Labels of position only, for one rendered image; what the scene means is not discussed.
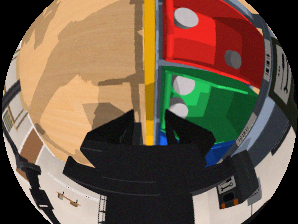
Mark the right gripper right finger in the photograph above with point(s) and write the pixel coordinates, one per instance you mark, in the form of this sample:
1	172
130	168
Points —
187	132

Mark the green open bin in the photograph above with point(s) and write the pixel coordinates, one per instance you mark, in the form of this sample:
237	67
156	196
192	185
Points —
223	111

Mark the grey metal shelf rack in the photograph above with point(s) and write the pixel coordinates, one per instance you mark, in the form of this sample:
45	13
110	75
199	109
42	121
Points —
272	121

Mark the yellow bar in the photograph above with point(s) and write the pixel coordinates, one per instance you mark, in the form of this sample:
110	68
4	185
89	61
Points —
149	66

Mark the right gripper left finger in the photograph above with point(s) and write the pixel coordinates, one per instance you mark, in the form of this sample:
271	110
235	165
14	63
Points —
113	130

